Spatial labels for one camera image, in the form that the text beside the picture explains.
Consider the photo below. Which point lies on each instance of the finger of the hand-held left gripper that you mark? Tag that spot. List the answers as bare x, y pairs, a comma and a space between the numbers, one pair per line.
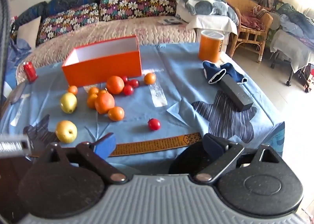
14, 145

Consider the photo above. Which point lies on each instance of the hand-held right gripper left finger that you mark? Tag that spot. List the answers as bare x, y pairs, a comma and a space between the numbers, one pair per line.
106, 144

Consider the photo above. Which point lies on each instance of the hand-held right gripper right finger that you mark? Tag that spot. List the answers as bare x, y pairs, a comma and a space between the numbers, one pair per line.
212, 144

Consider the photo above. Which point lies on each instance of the small tangerine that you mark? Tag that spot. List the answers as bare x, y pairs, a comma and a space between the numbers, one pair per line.
90, 101
93, 91
150, 78
116, 114
72, 90

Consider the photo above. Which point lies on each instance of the large orange with stem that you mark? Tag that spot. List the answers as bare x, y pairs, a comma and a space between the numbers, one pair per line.
105, 103

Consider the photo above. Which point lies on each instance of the yellow pear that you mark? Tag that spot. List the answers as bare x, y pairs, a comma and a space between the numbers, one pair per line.
68, 102
66, 132

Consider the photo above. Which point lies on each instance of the red cherry tomato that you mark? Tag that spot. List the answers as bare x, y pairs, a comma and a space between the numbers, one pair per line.
154, 124
125, 78
128, 90
134, 83

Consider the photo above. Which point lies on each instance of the orange cardboard box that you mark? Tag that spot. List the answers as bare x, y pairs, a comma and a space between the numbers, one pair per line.
103, 69

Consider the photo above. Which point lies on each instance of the dark grey long box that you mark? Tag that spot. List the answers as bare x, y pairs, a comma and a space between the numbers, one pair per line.
235, 94

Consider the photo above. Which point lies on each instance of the large orange tomato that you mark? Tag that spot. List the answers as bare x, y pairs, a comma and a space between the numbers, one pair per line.
115, 84

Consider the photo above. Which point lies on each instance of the navy cloth with white trim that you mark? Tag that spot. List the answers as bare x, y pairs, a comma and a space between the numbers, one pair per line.
211, 69

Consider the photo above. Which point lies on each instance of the red soda can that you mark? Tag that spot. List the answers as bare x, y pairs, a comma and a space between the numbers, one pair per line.
29, 71

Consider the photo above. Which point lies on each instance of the light blue tablecloth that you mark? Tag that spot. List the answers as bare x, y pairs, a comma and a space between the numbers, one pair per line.
171, 67

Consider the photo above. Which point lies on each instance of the crumpled light blue sheet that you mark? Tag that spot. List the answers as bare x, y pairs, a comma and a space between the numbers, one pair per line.
19, 49

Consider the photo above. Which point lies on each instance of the orange canister with white lid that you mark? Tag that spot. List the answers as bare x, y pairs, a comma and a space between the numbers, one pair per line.
208, 47

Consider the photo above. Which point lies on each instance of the office chair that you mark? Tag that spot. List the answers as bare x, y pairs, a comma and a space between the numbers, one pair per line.
292, 76

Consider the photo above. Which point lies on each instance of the quilted floral sofa cushion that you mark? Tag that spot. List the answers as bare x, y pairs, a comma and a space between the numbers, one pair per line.
122, 32

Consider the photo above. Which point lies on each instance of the white pillow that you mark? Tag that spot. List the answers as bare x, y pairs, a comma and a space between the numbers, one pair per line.
29, 32

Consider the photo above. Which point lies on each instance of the red and white bag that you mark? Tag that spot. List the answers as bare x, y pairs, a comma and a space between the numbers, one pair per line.
309, 76

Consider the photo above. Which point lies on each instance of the white folded sheet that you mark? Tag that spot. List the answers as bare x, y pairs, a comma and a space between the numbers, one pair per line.
211, 24

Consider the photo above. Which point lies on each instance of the red patterned cloth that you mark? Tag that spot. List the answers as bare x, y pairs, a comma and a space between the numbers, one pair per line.
250, 20

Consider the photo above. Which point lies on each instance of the magazine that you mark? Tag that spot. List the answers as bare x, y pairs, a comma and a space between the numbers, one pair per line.
169, 21

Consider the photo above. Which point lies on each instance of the wicker chair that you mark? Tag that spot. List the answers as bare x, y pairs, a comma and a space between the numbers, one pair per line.
245, 5

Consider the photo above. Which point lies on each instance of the long floral cushion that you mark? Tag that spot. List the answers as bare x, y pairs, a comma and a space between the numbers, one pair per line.
137, 4

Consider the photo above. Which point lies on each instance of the pile of clothes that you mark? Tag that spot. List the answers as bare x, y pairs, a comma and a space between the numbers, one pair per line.
292, 25

